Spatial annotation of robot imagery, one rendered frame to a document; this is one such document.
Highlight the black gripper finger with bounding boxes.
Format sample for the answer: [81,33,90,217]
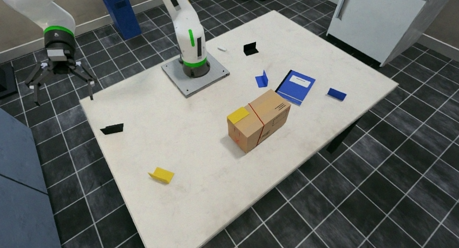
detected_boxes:
[24,61,59,106]
[63,60,98,100]

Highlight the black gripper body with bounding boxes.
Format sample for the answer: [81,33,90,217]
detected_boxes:
[47,43,77,75]

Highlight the blue notebook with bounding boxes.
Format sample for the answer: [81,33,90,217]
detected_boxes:
[275,70,316,106]

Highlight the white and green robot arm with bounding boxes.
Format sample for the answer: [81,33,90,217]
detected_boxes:
[3,0,210,78]

